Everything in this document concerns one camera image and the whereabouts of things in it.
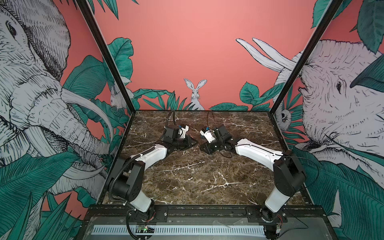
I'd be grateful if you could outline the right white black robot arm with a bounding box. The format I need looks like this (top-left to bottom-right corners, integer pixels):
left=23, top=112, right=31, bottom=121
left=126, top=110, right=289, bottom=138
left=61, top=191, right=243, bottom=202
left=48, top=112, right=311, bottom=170
left=200, top=125, right=307, bottom=223

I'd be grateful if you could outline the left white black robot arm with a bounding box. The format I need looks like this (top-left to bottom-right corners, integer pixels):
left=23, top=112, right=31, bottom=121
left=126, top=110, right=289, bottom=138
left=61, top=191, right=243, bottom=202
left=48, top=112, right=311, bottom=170
left=107, top=124, right=198, bottom=222

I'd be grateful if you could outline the small green circuit board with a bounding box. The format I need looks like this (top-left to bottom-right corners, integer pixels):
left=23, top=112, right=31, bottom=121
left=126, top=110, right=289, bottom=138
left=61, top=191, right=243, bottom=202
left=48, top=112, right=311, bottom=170
left=136, top=225, right=155, bottom=234

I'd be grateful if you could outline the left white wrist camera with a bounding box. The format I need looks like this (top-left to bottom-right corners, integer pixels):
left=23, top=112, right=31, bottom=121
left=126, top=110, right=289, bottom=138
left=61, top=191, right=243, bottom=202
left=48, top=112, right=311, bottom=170
left=179, top=125, right=189, bottom=139

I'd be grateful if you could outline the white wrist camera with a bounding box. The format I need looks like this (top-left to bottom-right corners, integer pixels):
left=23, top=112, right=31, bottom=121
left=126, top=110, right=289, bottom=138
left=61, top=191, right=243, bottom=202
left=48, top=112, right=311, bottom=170
left=200, top=126, right=216, bottom=143
left=179, top=125, right=189, bottom=139

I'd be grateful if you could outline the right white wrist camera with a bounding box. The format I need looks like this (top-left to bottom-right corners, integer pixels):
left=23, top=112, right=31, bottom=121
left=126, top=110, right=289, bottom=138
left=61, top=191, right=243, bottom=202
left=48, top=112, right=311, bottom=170
left=200, top=126, right=216, bottom=143

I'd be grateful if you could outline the thin black cable right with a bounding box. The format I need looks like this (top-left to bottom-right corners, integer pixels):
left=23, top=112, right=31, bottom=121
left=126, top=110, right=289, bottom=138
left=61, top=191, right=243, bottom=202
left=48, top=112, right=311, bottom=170
left=206, top=110, right=217, bottom=130

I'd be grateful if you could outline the black corrugated cable left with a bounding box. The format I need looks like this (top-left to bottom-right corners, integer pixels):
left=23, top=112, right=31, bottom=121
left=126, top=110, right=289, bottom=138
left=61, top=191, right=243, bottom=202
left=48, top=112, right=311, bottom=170
left=107, top=152, right=145, bottom=208

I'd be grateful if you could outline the black front mounting rail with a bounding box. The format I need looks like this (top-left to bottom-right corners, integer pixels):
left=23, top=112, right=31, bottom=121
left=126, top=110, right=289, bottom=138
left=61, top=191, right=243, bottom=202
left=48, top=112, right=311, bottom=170
left=84, top=205, right=327, bottom=225

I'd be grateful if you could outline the white perforated cable tray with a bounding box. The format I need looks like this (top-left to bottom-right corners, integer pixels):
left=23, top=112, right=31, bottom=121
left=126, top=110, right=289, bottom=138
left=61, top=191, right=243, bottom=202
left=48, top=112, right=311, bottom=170
left=91, top=225, right=265, bottom=237

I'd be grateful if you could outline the left black frame post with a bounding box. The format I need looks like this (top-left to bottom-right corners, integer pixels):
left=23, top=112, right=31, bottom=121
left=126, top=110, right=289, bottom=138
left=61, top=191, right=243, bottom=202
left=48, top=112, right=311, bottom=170
left=76, top=0, right=136, bottom=114

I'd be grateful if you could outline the black frame post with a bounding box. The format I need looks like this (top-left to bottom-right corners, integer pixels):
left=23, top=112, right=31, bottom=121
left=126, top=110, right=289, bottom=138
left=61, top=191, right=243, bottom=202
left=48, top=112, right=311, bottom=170
left=76, top=0, right=136, bottom=114
left=269, top=0, right=343, bottom=115

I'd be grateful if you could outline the right black frame post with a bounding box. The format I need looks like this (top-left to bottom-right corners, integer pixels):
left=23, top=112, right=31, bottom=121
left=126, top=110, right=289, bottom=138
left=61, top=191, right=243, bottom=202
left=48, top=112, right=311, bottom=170
left=269, top=0, right=343, bottom=115

